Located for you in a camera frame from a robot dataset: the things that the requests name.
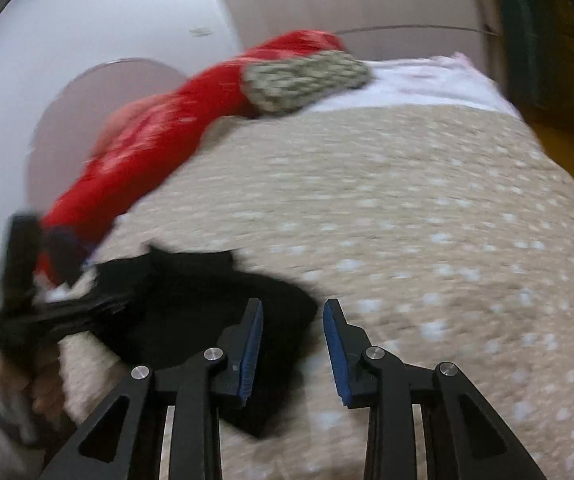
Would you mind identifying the black pants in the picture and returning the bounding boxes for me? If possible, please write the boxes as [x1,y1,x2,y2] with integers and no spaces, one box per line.
[85,245,318,438]

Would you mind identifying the left hand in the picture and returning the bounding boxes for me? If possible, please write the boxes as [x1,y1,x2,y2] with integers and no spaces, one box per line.
[0,346,66,422]

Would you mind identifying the round white headboard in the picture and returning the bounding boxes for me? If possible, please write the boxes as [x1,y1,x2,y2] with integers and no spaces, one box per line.
[25,58,186,212]

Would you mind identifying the pink pillow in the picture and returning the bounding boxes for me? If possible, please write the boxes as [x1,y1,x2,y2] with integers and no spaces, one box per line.
[89,96,158,157]

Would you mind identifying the red quilted blanket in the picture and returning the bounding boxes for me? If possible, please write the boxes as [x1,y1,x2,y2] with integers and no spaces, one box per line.
[42,29,344,270]

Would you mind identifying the beige dotted quilt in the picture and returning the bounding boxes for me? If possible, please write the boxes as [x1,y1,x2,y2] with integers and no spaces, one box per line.
[56,104,574,480]

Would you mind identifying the olive dotted cushion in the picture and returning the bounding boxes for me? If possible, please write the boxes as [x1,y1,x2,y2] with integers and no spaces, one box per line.
[241,50,372,116]

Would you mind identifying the white bed sheet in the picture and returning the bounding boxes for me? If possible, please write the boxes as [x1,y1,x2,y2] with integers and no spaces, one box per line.
[308,52,521,118]

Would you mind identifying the white wardrobe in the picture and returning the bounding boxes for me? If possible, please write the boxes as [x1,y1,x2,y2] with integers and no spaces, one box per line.
[224,0,488,72]

